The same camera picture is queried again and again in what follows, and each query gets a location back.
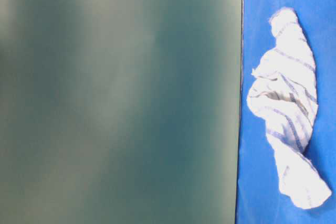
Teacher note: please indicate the blurred grey-green panel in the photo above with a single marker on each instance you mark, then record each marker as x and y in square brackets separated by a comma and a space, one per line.
[119, 111]

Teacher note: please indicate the white blue-striped towel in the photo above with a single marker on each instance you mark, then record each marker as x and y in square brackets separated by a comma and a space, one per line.
[284, 95]

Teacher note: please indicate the blue table cloth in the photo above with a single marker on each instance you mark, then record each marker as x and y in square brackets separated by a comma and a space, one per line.
[258, 196]

